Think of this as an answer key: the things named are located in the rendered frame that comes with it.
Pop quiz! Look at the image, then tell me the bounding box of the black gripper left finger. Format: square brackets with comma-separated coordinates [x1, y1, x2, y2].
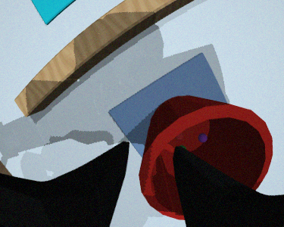
[0, 141, 130, 227]

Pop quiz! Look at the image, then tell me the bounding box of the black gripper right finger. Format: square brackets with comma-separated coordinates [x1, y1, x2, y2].
[172, 146, 284, 227]

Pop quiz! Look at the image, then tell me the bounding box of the purple marble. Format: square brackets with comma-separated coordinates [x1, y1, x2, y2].
[198, 132, 208, 143]

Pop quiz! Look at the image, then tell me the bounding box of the light brown wooden plank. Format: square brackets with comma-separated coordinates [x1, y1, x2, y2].
[14, 0, 195, 117]

